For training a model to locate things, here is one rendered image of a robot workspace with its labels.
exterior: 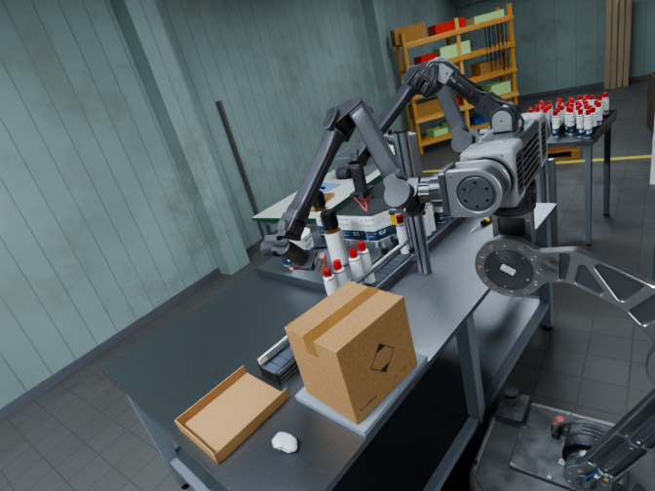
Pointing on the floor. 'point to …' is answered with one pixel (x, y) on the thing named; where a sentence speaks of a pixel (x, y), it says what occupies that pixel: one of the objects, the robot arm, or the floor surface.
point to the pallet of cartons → (564, 152)
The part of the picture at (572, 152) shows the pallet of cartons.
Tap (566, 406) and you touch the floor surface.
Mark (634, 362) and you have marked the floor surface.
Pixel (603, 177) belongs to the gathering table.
